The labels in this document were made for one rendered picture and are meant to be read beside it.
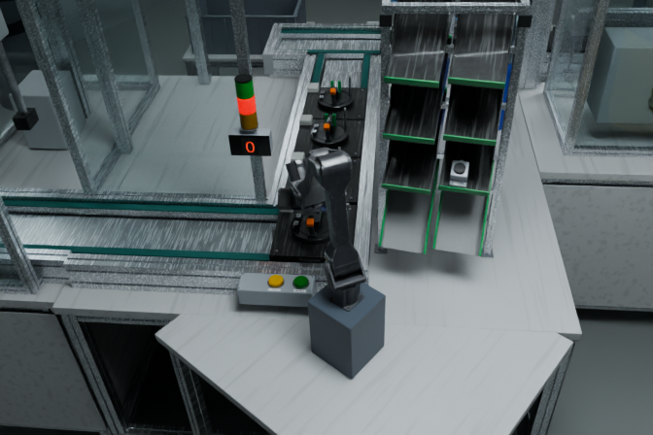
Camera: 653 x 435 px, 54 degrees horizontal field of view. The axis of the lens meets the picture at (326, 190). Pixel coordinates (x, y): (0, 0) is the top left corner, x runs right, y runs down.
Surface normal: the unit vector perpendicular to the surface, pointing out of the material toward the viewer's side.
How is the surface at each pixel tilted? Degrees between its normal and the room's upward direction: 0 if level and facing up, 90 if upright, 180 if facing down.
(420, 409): 0
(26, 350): 90
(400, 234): 45
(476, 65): 25
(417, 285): 0
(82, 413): 90
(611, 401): 0
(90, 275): 90
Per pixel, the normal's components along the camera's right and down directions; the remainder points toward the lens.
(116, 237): -0.04, -0.78
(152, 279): -0.10, 0.62
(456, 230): -0.22, -0.13
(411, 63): -0.14, -0.46
